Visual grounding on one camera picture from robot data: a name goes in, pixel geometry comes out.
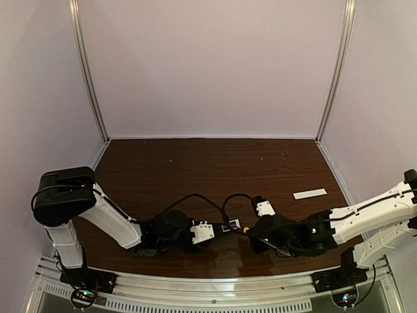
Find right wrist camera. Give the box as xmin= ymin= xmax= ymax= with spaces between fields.
xmin=252 ymin=195 xmax=276 ymax=218

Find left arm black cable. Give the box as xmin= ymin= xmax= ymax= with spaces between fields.
xmin=143 ymin=194 xmax=225 ymax=226

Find perforated cable tray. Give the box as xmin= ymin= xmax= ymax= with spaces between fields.
xmin=36 ymin=283 xmax=313 ymax=312

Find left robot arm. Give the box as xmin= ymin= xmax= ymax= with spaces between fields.
xmin=31 ymin=166 xmax=215 ymax=270

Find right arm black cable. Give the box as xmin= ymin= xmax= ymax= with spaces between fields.
xmin=221 ymin=193 xmax=258 ymax=235

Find aluminium front rail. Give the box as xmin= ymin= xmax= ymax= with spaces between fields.
xmin=23 ymin=256 xmax=405 ymax=312

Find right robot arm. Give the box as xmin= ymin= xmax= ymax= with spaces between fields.
xmin=245 ymin=170 xmax=416 ymax=269

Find white battery cover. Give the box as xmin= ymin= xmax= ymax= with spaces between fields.
xmin=293 ymin=188 xmax=327 ymax=200

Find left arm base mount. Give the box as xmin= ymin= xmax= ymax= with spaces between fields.
xmin=60 ymin=267 xmax=117 ymax=294

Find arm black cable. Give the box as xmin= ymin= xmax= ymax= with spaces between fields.
xmin=143 ymin=194 xmax=225 ymax=226
xmin=221 ymin=193 xmax=258 ymax=235

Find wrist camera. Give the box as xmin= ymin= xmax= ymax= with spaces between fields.
xmin=252 ymin=195 xmax=276 ymax=218
xmin=190 ymin=221 xmax=215 ymax=245

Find aluminium corner post right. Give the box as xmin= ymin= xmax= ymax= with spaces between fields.
xmin=315 ymin=0 xmax=356 ymax=145

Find aluminium corner post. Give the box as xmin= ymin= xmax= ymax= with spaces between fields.
xmin=315 ymin=0 xmax=356 ymax=145
xmin=68 ymin=0 xmax=110 ymax=144

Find white remote control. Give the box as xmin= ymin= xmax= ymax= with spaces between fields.
xmin=212 ymin=219 xmax=241 ymax=235

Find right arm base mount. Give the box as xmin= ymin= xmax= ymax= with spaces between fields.
xmin=311 ymin=266 xmax=367 ymax=293

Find aluminium corner post left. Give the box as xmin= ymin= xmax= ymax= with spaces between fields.
xmin=68 ymin=0 xmax=110 ymax=144

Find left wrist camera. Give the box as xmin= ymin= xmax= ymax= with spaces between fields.
xmin=190 ymin=221 xmax=215 ymax=245

